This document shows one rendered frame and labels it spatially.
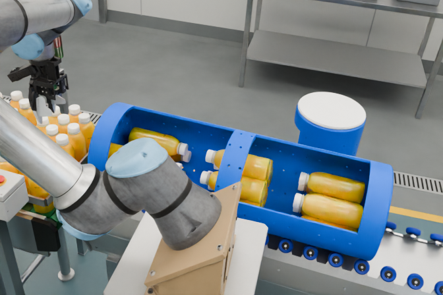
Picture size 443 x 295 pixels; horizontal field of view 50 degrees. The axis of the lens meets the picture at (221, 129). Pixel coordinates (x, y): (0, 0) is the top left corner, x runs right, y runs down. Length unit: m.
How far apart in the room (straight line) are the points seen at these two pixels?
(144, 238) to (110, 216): 0.21
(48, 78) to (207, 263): 0.74
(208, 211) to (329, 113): 1.05
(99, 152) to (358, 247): 0.79
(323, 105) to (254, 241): 0.94
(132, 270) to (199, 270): 0.21
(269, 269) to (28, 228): 0.79
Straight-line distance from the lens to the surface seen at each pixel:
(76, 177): 1.01
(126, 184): 0.98
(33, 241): 1.75
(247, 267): 1.17
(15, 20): 0.92
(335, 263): 1.48
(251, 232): 1.24
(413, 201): 3.36
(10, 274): 1.81
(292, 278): 1.54
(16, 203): 1.53
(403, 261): 1.61
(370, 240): 1.36
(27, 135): 0.97
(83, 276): 2.64
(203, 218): 1.02
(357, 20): 4.79
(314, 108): 1.99
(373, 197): 1.34
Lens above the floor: 2.05
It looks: 35 degrees down
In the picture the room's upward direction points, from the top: 5 degrees clockwise
